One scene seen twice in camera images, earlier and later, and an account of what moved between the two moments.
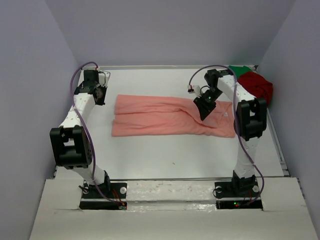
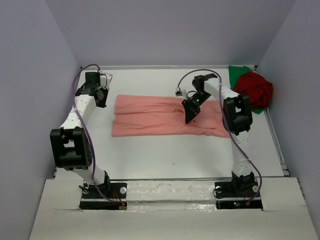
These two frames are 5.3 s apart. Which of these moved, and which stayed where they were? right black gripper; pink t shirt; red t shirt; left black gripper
Moved: right black gripper
Stayed: pink t shirt; red t shirt; left black gripper
